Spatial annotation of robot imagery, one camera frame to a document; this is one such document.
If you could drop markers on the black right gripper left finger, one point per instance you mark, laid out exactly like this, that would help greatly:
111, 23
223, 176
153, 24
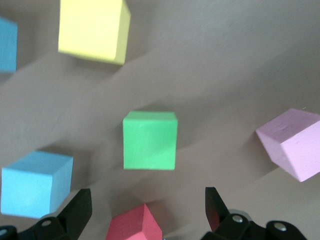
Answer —
72, 220

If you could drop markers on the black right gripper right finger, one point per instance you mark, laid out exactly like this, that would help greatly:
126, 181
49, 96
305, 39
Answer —
232, 227

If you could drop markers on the green foam block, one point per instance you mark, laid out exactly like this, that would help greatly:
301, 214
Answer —
150, 142

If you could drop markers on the blue foam block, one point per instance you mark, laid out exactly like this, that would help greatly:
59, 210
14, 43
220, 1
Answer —
32, 185
7, 45

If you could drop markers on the pink foam block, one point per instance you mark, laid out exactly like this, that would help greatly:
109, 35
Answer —
292, 147

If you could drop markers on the brown table cover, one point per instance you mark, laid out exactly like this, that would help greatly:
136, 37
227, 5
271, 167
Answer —
212, 75

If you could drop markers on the red foam block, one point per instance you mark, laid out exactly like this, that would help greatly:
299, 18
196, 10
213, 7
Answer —
132, 225

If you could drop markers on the yellow foam block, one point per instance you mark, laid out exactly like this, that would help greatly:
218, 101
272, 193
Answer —
90, 30

